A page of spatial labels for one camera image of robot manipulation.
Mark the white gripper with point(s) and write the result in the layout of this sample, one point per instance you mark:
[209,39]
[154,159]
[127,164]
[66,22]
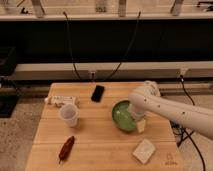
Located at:
[138,115]

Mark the green ceramic bowl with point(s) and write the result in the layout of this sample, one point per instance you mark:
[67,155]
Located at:
[122,117]

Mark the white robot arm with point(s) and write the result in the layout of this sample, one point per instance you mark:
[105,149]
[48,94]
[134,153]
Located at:
[146,98]

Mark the white sponge block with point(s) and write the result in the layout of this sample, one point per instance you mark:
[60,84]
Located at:
[144,151]

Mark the black smartphone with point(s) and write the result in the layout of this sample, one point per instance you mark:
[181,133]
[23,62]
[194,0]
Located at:
[97,94]

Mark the translucent plastic cup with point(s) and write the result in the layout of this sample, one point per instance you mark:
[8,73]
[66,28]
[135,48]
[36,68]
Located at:
[69,114]

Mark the black box at left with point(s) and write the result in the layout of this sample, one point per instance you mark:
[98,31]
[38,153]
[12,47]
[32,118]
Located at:
[8,63]

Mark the white wall outlet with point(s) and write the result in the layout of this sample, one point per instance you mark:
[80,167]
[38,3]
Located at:
[92,75]

